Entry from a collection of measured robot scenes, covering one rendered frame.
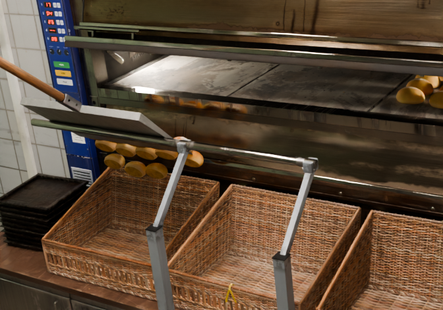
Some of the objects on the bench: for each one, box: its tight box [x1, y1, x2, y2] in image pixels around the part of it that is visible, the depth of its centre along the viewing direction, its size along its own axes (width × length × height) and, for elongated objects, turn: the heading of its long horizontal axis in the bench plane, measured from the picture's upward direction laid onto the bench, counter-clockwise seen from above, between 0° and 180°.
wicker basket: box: [316, 210, 443, 310], centre depth 261 cm, size 49×56×28 cm
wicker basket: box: [41, 166, 220, 301], centre depth 325 cm, size 49×56×28 cm
